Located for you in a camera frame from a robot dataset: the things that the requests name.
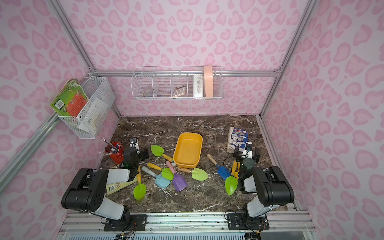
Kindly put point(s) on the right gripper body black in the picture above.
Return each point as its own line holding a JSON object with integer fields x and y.
{"x": 240, "y": 154}

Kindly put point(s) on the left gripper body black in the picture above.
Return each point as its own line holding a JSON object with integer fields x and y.
{"x": 141, "y": 154}

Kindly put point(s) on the blue shovel wooden handle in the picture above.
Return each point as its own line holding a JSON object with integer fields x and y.
{"x": 222, "y": 171}

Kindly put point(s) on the light blue plastic shovel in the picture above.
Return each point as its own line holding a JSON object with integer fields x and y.
{"x": 160, "y": 181}

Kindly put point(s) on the yellow plastic storage box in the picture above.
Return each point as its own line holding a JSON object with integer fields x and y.
{"x": 188, "y": 150}

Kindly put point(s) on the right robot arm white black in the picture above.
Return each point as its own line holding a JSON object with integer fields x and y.
{"x": 269, "y": 184}

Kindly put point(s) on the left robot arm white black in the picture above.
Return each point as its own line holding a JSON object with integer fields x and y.
{"x": 87, "y": 190}

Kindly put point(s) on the green shovel behind box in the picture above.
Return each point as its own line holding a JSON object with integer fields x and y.
{"x": 159, "y": 152}

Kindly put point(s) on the white box on shelf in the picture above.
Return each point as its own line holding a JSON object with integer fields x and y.
{"x": 198, "y": 86}

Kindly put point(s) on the pink box on shelf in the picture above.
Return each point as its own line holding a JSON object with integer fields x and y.
{"x": 208, "y": 81}

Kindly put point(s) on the red pen holder cup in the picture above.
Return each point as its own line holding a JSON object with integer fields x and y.
{"x": 115, "y": 151}

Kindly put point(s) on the blue white book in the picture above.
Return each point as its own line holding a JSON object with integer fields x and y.
{"x": 237, "y": 138}

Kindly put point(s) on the yellow green booklet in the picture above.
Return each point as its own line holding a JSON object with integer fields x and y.
{"x": 113, "y": 188}

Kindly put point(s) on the white papers in basket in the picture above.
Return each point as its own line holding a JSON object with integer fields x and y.
{"x": 93, "y": 117}

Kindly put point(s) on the round clear object on shelf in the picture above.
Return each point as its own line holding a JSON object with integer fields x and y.
{"x": 148, "y": 92}

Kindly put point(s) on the small pink calculator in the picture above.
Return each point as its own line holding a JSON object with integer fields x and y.
{"x": 179, "y": 92}

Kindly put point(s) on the green red book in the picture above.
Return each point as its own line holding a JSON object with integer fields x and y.
{"x": 70, "y": 100}

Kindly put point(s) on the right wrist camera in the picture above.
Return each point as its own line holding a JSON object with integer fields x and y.
{"x": 248, "y": 147}

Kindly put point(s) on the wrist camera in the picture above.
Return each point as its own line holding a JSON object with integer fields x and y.
{"x": 248, "y": 147}
{"x": 134, "y": 143}

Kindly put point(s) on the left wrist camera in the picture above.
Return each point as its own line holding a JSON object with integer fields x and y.
{"x": 134, "y": 143}

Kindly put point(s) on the light green shovel wooden handle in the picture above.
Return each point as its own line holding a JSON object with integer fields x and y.
{"x": 197, "y": 174}

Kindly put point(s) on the purple shovel pink handle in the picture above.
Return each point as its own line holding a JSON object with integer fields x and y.
{"x": 179, "y": 181}

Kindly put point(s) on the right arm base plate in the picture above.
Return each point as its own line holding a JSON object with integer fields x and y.
{"x": 237, "y": 221}

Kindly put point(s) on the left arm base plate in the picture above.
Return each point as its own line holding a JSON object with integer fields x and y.
{"x": 136, "y": 222}

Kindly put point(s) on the white mesh wall basket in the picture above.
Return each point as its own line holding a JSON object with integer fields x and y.
{"x": 94, "y": 87}

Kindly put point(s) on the white wire wall shelf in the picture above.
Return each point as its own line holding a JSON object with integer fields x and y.
{"x": 164, "y": 82}

